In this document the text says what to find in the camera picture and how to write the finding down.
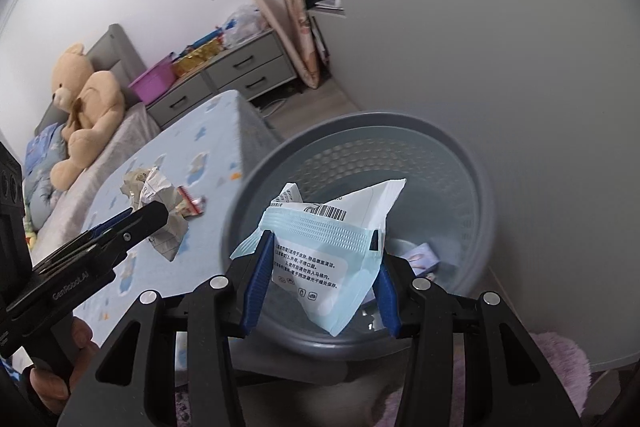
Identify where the pink cartoon folded board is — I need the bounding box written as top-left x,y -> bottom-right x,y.
284,0 -> 321,89

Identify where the light blue patterned blanket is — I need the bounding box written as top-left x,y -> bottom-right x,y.
75,90 -> 280,343

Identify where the written paper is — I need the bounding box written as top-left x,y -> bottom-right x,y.
120,167 -> 188,262

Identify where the beige folded board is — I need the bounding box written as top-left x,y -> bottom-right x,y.
254,0 -> 320,89

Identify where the blue patterned pillow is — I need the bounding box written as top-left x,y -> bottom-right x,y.
24,124 -> 67,232

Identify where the red white snack wrapper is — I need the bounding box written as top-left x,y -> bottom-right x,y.
176,186 -> 206,219

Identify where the purple cartoon toothpaste box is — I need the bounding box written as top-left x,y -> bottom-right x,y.
401,243 -> 439,275

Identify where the left hand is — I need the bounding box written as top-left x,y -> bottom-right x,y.
29,317 -> 100,414

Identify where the grey drawer dresser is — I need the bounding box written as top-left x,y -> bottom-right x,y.
146,30 -> 297,129

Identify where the light blue mask package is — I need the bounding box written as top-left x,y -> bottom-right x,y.
231,179 -> 406,337

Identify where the tan teddy bear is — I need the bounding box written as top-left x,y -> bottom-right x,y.
51,43 -> 125,191

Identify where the grey perforated trash bin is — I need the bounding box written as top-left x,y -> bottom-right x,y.
224,113 -> 495,361

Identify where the grey bed headboard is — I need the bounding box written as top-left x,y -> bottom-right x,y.
32,24 -> 146,138

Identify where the gold wrapped gift box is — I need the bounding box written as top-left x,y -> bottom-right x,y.
171,39 -> 224,78

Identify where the purple fluffy rug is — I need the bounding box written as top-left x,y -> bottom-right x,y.
174,330 -> 591,427

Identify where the purple plastic basket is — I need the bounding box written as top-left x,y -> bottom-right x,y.
129,55 -> 176,105

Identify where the clear plastic bag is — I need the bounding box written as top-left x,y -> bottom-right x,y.
222,4 -> 268,49

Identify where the grey wardrobe cabinet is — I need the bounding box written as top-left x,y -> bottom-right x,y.
318,0 -> 639,371

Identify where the grey bed sheet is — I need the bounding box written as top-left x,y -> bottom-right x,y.
30,103 -> 160,263

